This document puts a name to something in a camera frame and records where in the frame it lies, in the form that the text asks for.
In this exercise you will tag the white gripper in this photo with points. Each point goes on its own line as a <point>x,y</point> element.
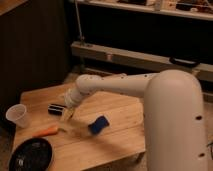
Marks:
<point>72,98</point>

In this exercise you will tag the orange pepper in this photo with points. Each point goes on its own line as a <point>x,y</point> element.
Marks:
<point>49,131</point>

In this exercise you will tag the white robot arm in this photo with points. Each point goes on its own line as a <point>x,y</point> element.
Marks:
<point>174,124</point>

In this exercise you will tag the blue sponge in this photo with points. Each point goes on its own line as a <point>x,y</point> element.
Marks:
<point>98,125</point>

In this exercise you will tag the wooden board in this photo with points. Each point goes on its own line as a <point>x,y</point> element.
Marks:
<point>78,149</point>

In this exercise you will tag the black round plate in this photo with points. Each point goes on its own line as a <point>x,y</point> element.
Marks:
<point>34,154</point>

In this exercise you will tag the metal pole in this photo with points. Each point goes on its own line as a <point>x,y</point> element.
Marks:
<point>81,37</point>

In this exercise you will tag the cluttered shelf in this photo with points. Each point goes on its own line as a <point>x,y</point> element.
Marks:
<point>147,9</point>

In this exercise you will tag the metal case with handle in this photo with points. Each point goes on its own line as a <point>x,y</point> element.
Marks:
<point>136,59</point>

